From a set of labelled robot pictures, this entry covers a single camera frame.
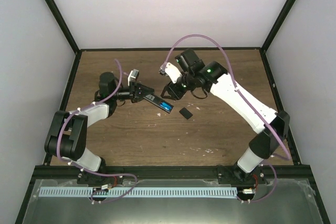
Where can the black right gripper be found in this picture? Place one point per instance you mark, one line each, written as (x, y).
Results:
(175, 94)

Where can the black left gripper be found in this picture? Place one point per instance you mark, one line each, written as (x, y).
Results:
(135, 88)

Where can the black remote control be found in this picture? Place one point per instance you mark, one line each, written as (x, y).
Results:
(155, 100)

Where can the blue battery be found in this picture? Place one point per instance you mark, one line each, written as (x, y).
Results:
(165, 106)

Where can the black battery cover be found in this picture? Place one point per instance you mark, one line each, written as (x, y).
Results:
(185, 113)

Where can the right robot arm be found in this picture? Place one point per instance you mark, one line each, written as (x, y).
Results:
(271, 127)

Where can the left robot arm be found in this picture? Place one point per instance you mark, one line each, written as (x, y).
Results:
(67, 134)

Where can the metal front plate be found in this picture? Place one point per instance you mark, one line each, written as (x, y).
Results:
(286, 201)

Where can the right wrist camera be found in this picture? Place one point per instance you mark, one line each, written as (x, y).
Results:
(170, 70)

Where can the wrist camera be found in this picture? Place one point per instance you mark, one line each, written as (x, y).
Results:
(133, 76)
(170, 70)

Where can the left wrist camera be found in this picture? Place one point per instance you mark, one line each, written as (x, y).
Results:
(133, 76)

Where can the light blue slotted cable duct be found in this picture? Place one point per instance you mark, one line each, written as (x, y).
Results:
(140, 192)

